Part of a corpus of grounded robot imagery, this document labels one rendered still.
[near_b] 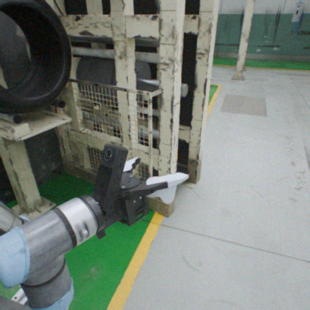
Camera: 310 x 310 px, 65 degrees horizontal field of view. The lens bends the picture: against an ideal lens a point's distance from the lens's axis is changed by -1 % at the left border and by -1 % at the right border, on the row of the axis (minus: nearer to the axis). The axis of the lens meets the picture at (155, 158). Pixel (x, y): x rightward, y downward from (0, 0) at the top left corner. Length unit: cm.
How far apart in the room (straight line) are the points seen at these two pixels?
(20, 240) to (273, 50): 1000
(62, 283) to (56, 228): 11
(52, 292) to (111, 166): 23
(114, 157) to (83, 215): 11
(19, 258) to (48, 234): 5
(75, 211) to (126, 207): 10
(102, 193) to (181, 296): 119
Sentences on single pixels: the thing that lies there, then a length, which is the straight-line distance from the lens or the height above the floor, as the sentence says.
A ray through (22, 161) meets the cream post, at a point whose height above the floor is 47.
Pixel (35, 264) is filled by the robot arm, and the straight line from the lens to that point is 42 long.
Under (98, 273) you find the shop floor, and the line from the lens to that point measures 168.
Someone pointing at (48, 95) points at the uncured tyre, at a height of 98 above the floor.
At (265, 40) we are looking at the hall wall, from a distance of 1011.
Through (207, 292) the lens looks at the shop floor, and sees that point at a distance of 161.
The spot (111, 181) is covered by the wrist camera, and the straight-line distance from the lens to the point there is 44.
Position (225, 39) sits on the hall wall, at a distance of 1013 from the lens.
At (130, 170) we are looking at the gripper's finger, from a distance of 54.
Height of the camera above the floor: 136
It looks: 30 degrees down
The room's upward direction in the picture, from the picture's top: straight up
